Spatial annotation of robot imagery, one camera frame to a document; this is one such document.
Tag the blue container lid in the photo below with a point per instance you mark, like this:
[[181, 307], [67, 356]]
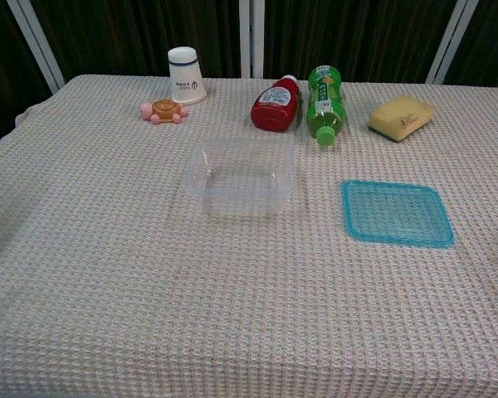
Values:
[[396, 213]]

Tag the clear plastic container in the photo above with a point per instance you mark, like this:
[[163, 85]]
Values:
[[240, 176]]

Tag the red ketchup squeeze bottle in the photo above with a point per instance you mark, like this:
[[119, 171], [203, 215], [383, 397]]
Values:
[[274, 108]]

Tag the green tea plastic bottle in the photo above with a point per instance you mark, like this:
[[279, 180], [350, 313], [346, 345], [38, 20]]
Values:
[[325, 105]]

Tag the white waffle-weave tablecloth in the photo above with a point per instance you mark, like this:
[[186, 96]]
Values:
[[149, 269]]

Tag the pink orange toy turtle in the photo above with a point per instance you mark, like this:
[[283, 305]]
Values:
[[164, 110]]

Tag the white paper cup blue print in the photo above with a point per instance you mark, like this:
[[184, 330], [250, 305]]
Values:
[[186, 79]]

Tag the yellow sponge green scourer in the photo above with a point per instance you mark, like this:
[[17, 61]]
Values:
[[400, 116]]

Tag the white vertical frame post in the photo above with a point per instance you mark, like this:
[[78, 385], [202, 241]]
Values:
[[251, 37]]

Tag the white slanted frame post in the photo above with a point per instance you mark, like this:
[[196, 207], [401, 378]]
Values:
[[37, 41], [450, 41]]

